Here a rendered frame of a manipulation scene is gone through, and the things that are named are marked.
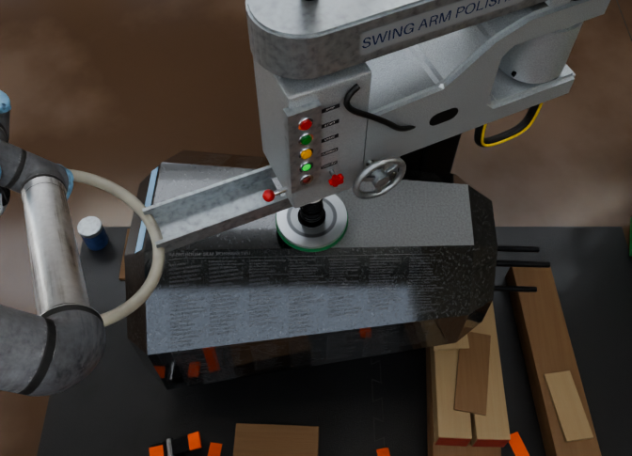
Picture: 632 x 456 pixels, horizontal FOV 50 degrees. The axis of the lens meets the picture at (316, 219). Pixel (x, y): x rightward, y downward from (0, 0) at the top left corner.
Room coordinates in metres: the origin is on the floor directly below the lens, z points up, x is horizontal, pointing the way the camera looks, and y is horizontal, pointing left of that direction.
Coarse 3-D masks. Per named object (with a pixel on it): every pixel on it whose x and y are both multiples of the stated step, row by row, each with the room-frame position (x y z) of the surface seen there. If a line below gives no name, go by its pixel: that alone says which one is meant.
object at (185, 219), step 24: (264, 168) 1.10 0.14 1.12; (192, 192) 1.02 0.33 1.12; (216, 192) 1.04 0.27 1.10; (240, 192) 1.05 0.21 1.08; (168, 216) 0.97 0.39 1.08; (192, 216) 0.97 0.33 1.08; (216, 216) 0.97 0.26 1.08; (240, 216) 0.95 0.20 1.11; (264, 216) 0.97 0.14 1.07; (168, 240) 0.87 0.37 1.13; (192, 240) 0.89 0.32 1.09
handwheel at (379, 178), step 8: (384, 160) 1.01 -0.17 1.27; (392, 160) 1.01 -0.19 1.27; (400, 160) 1.02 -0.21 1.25; (368, 168) 0.99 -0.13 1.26; (376, 168) 0.99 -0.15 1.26; (392, 168) 1.02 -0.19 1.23; (400, 168) 1.03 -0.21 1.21; (360, 176) 0.98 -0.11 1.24; (368, 176) 0.99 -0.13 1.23; (376, 176) 1.00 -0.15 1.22; (384, 176) 1.00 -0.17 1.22; (400, 176) 1.03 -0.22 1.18; (360, 184) 0.98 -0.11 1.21; (376, 184) 0.99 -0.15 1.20; (384, 184) 1.00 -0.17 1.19; (392, 184) 1.02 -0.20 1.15; (360, 192) 0.98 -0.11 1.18; (368, 192) 1.00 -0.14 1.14; (376, 192) 1.00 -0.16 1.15; (384, 192) 1.01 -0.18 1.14
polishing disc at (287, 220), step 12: (324, 204) 1.14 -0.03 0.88; (336, 204) 1.14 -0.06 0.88; (276, 216) 1.10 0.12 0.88; (288, 216) 1.10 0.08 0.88; (336, 216) 1.10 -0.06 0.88; (288, 228) 1.05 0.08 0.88; (300, 228) 1.05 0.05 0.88; (312, 228) 1.05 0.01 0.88; (324, 228) 1.05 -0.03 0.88; (336, 228) 1.05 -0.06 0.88; (288, 240) 1.02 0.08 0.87; (300, 240) 1.01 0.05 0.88; (312, 240) 1.01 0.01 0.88; (324, 240) 1.01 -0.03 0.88; (336, 240) 1.02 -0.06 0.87
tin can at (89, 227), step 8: (88, 216) 1.57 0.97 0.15; (80, 224) 1.53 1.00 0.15; (88, 224) 1.53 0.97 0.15; (96, 224) 1.53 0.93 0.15; (80, 232) 1.49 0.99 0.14; (88, 232) 1.49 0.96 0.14; (96, 232) 1.49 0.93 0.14; (104, 232) 1.53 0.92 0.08; (88, 240) 1.47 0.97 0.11; (96, 240) 1.48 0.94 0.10; (104, 240) 1.50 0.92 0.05; (96, 248) 1.47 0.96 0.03
